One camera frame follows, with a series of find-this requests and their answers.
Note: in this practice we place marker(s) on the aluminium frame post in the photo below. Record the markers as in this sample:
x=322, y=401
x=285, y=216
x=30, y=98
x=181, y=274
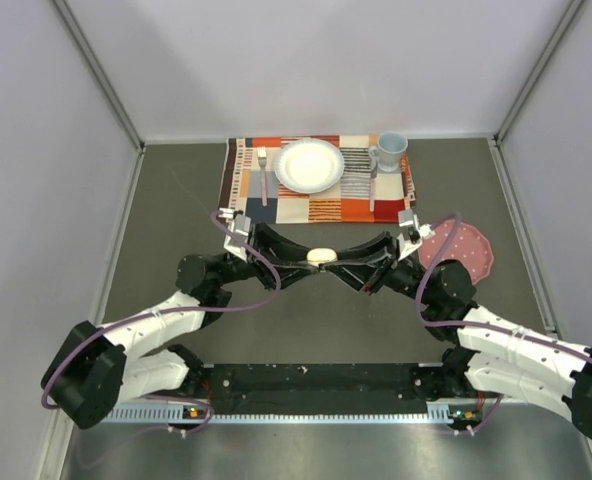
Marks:
x=563, y=26
x=98, y=73

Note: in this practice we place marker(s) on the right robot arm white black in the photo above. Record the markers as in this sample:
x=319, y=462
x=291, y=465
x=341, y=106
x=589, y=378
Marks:
x=501, y=357

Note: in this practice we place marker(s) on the pink dotted plate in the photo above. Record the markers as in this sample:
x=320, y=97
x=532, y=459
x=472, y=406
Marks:
x=469, y=246

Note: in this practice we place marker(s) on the pink handled metal fork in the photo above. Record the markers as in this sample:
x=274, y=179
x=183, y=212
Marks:
x=262, y=162

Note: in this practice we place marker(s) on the grey slotted cable duct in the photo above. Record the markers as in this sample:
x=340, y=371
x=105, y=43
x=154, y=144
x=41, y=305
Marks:
x=181, y=414

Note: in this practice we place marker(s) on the aluminium frame post left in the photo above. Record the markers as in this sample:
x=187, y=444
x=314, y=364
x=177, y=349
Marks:
x=98, y=73

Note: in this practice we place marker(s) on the aluminium frame post right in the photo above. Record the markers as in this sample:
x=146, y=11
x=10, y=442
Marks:
x=563, y=26

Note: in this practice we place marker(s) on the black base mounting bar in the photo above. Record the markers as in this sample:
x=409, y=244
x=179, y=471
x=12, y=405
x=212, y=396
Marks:
x=324, y=389

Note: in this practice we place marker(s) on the pink handled knife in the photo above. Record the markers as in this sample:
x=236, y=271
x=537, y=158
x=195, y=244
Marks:
x=372, y=193

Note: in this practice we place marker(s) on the light blue mug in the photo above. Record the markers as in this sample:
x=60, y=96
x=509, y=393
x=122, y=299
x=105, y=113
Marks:
x=387, y=153

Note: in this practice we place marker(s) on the white plate with blue rim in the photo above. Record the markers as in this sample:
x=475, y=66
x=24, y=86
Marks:
x=309, y=166

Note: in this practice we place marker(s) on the multicoloured patchwork placemat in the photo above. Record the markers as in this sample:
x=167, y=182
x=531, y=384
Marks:
x=345, y=202

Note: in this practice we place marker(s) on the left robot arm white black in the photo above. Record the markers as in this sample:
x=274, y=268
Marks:
x=100, y=367

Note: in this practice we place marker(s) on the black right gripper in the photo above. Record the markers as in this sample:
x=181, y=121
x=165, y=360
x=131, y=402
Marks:
x=357, y=273

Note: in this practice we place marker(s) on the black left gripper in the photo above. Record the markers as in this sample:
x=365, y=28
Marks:
x=285, y=272

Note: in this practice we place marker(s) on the beige case with black oval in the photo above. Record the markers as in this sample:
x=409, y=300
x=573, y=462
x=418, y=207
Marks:
x=318, y=256

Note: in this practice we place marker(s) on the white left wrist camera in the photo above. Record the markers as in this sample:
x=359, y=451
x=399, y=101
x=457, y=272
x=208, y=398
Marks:
x=238, y=226

